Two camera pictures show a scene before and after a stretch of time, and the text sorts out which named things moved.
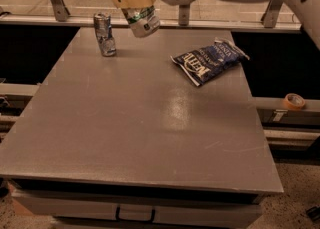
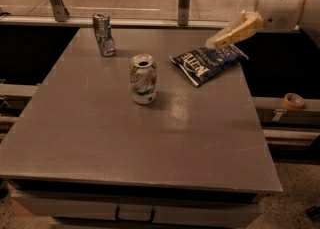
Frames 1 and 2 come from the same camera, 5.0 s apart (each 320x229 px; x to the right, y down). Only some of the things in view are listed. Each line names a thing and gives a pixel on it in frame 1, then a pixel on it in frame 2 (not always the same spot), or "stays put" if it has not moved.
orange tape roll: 293,101 stays put
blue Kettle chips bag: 204,63 stays put
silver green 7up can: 143,21 to 143,78
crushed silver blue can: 103,30 stays put
